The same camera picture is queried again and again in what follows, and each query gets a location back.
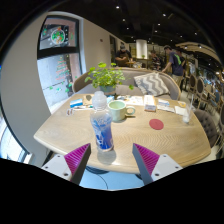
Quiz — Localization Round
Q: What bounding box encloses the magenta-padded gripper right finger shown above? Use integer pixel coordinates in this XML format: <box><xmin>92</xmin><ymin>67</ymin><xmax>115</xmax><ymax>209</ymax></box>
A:
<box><xmin>131</xmin><ymin>142</ymin><xmax>184</xmax><ymax>186</ymax></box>

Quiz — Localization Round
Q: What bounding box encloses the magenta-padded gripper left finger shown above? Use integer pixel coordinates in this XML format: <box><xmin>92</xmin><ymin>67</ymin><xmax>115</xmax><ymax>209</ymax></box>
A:
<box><xmin>40</xmin><ymin>142</ymin><xmax>92</xmax><ymax>186</ymax></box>

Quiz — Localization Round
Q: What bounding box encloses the clear blue-labelled water bottle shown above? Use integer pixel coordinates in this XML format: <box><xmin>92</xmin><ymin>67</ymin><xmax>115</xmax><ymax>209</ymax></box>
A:
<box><xmin>89</xmin><ymin>90</ymin><xmax>115</xmax><ymax>153</ymax></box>

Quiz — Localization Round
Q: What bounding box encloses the flat round red coaster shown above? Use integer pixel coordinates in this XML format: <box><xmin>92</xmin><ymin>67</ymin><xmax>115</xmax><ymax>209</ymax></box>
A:
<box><xmin>148</xmin><ymin>118</ymin><xmax>165</xmax><ymax>131</ymax></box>

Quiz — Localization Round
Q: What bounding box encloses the clear plastic cup with straw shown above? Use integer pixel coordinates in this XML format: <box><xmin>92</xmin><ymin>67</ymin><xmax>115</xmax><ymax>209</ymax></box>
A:
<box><xmin>181</xmin><ymin>94</ymin><xmax>195</xmax><ymax>126</ymax></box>

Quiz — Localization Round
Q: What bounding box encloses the white paper napkin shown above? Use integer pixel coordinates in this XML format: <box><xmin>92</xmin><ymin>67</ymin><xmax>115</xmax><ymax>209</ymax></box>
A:
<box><xmin>174</xmin><ymin>105</ymin><xmax>188</xmax><ymax>117</ymax></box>

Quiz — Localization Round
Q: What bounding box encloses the grey tufted chair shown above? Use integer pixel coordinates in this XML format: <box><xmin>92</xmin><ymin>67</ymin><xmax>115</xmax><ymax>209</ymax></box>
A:
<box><xmin>193</xmin><ymin>108</ymin><xmax>221</xmax><ymax>148</ymax></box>

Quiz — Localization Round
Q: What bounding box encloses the white pen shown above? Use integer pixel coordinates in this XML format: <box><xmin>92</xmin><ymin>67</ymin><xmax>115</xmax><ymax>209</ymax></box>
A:
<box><xmin>72</xmin><ymin>105</ymin><xmax>94</xmax><ymax>111</ymax></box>

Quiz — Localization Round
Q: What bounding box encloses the small white orange box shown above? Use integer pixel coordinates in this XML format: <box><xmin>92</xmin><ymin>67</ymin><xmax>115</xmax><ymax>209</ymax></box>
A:
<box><xmin>143</xmin><ymin>94</ymin><xmax>158</xmax><ymax>112</ymax></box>

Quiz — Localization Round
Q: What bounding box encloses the brown paper bag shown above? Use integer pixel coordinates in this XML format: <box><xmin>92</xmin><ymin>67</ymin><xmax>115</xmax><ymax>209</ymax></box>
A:
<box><xmin>82</xmin><ymin>94</ymin><xmax>95</xmax><ymax>107</ymax></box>

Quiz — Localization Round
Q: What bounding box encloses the printed paper leaflet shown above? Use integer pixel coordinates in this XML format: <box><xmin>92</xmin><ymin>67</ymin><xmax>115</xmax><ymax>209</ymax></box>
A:
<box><xmin>124</xmin><ymin>95</ymin><xmax>145</xmax><ymax>107</ymax></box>

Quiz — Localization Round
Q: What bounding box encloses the pale green mug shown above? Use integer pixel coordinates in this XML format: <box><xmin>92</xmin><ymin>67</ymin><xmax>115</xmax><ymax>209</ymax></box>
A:
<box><xmin>107</xmin><ymin>99</ymin><xmax>137</xmax><ymax>122</ymax></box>

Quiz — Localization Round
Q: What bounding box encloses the grey white chevron cushion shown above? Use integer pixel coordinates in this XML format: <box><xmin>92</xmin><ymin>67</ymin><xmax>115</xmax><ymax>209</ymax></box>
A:
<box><xmin>133</xmin><ymin>72</ymin><xmax>171</xmax><ymax>97</ymax></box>

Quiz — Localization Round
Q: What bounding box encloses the group of dining chairs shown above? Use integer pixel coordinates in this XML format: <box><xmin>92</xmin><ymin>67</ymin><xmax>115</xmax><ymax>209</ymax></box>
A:
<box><xmin>186</xmin><ymin>71</ymin><xmax>224</xmax><ymax>111</ymax></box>

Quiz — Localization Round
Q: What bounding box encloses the grey curved sofa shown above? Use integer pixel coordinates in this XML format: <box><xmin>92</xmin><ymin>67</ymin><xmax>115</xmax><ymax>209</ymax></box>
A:
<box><xmin>72</xmin><ymin>67</ymin><xmax>182</xmax><ymax>101</ymax></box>

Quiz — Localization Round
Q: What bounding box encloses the green potted plant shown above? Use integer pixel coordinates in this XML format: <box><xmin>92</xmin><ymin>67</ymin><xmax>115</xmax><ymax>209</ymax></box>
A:
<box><xmin>84</xmin><ymin>61</ymin><xmax>135</xmax><ymax>95</ymax></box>

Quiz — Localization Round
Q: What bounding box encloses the white round pillar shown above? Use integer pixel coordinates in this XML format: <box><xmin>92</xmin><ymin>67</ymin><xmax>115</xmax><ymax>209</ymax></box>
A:
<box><xmin>135</xmin><ymin>39</ymin><xmax>149</xmax><ymax>60</ymax></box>

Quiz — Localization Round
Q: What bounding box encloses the framed food poster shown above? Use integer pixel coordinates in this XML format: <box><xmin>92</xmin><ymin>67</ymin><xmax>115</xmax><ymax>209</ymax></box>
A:
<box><xmin>38</xmin><ymin>16</ymin><xmax>80</xmax><ymax>51</ymax></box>

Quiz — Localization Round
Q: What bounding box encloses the group of ceiling spotlights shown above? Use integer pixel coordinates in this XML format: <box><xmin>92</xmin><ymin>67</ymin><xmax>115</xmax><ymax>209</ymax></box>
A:
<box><xmin>113</xmin><ymin>3</ymin><xmax>204</xmax><ymax>51</ymax></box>

